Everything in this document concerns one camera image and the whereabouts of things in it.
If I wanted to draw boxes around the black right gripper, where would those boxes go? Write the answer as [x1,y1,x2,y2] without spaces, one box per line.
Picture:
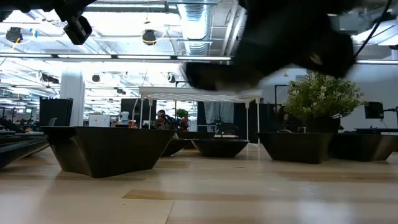
[182,0,358,91]

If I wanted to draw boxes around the black leaf-shaped mini plate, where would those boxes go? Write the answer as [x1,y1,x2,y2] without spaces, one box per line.
[160,138,188,157]
[190,138,251,158]
[0,136,50,171]

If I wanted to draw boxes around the black square mini plate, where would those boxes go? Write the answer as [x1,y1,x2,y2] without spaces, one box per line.
[41,125,177,179]
[175,131,216,150]
[255,131,335,165]
[329,133,398,162]

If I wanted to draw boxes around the black partition panel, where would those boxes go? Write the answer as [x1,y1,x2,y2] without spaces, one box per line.
[233,101,285,141]
[39,97,74,128]

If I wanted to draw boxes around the artificial plant in black pot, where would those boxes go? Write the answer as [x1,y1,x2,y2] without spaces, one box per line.
[283,70,365,134]

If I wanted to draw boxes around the long linear light bar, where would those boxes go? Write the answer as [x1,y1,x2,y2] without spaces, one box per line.
[0,53,398,65]

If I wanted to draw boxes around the white square column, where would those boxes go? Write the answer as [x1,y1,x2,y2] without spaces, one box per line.
[59,67,86,128]

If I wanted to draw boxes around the black monitor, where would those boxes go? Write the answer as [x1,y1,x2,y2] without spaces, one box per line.
[364,101,385,120]

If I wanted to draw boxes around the small plant in red pot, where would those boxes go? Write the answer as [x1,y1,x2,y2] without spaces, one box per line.
[175,108,190,131]

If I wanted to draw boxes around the black screen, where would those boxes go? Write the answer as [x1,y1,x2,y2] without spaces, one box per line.
[120,98,157,126]

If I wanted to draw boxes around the white cabinet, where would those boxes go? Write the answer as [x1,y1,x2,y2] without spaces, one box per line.
[88,113,111,128]

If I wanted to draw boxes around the person at desk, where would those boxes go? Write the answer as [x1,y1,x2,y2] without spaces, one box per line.
[154,109,175,130]

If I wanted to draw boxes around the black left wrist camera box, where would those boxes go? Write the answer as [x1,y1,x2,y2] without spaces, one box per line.
[63,15,93,46]

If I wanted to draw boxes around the silver spiral air duct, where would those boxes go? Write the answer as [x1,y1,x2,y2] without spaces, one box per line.
[176,0,216,63]

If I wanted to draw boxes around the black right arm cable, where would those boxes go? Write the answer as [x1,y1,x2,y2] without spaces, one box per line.
[353,0,392,59]

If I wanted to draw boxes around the white wire rack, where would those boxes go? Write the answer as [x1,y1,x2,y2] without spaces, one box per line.
[138,86,264,146]

